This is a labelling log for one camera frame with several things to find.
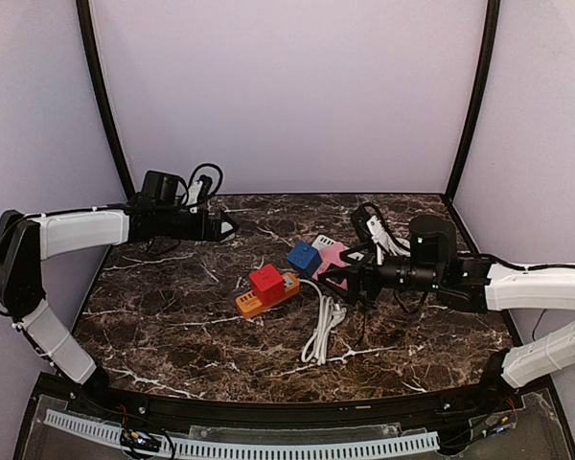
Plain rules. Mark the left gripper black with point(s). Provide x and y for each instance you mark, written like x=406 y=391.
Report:
x=210 y=225

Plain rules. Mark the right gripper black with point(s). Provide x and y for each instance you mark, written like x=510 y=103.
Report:
x=369 y=276

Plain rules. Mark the red cube socket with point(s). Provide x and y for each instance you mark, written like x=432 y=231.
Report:
x=267 y=284

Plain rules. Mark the orange power strip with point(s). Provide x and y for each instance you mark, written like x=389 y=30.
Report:
x=249 y=306

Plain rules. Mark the white two-pin adapter plug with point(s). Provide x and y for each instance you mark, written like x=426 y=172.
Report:
x=228 y=235

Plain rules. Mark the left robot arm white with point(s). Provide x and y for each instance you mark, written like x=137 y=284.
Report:
x=28 y=240

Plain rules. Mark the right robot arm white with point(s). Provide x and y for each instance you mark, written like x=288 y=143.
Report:
x=517 y=287

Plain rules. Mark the blue cube socket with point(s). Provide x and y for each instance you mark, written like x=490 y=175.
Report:
x=305 y=259

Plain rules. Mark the pink triangular power strip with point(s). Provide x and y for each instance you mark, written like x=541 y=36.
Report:
x=330 y=255

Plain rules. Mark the white power strip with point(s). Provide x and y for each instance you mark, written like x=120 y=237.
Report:
x=322 y=241

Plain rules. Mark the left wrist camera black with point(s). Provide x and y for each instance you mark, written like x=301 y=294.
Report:
x=161 y=187

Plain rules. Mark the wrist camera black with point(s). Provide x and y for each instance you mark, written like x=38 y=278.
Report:
x=161 y=187
x=432 y=240

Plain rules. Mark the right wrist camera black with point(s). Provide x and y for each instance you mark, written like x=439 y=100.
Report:
x=432 y=240

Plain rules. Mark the white slotted cable duct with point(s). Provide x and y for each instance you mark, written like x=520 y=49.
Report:
x=184 y=447

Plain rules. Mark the black frame left post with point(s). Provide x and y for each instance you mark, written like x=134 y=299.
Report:
x=96 y=74

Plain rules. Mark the black frame post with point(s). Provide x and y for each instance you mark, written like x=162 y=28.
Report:
x=480 y=79
x=96 y=74

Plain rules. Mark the black frame right post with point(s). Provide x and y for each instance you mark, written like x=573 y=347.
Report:
x=480 y=79

